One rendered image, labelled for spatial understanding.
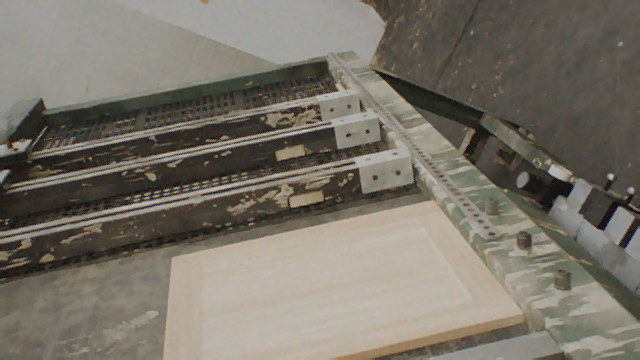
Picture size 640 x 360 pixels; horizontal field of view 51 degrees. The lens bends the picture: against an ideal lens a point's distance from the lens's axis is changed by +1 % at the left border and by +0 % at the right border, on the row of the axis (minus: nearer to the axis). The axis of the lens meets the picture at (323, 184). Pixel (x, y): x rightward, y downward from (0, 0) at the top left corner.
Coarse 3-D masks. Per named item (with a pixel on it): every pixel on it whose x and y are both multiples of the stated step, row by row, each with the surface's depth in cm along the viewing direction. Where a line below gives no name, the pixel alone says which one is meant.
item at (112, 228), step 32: (352, 160) 156; (384, 160) 153; (192, 192) 154; (224, 192) 151; (256, 192) 150; (288, 192) 152; (352, 192) 154; (64, 224) 150; (96, 224) 147; (128, 224) 148; (160, 224) 149; (192, 224) 151; (0, 256) 146; (32, 256) 147; (64, 256) 148
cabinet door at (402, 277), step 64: (192, 256) 137; (256, 256) 133; (320, 256) 129; (384, 256) 125; (448, 256) 121; (192, 320) 115; (256, 320) 113; (320, 320) 110; (384, 320) 107; (448, 320) 104; (512, 320) 103
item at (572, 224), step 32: (512, 192) 138; (544, 192) 131; (576, 192) 120; (608, 192) 119; (544, 224) 123; (576, 224) 121; (608, 224) 110; (576, 256) 111; (608, 256) 111; (608, 288) 101
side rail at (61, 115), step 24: (240, 72) 264; (264, 72) 259; (288, 72) 260; (312, 72) 262; (120, 96) 258; (144, 96) 254; (168, 96) 256; (192, 96) 257; (48, 120) 252; (72, 120) 253; (120, 120) 256
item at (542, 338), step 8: (520, 336) 95; (528, 336) 95; (536, 336) 94; (544, 336) 94; (488, 344) 94; (496, 344) 94; (504, 344) 94; (512, 344) 94; (520, 344) 93; (528, 344) 93; (536, 344) 93; (544, 344) 93; (552, 344) 92; (456, 352) 94; (464, 352) 94; (472, 352) 93; (480, 352) 93; (488, 352) 93; (496, 352) 93; (504, 352) 92; (512, 352) 92; (520, 352) 92; (528, 352) 92; (536, 352) 91; (544, 352) 91; (552, 352) 91; (560, 352) 91
